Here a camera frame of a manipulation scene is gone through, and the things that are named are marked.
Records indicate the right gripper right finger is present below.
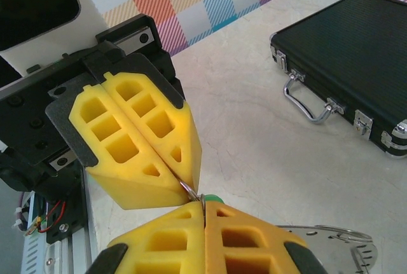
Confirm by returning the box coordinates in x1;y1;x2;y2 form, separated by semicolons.
203;200;322;274

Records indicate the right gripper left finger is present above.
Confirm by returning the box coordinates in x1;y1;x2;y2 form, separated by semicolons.
90;202;207;274

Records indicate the small metal keyring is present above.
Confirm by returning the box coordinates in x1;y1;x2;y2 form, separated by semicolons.
179;181;205;207
341;228;373;243

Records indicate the metal ring disc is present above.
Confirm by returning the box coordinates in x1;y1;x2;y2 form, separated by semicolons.
275;223;380;274

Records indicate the black ribbed carry case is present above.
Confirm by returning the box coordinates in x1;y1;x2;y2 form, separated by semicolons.
269;0;407;159

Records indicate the aluminium mounting rail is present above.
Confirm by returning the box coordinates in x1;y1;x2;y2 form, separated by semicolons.
47;172;109;274

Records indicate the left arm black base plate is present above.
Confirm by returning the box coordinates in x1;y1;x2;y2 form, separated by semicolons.
44;197;85;245

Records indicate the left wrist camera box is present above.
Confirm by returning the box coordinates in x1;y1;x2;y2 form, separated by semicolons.
0;0;109;79

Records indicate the white slotted cable duct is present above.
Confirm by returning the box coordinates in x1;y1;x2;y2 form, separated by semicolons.
20;191;52;274

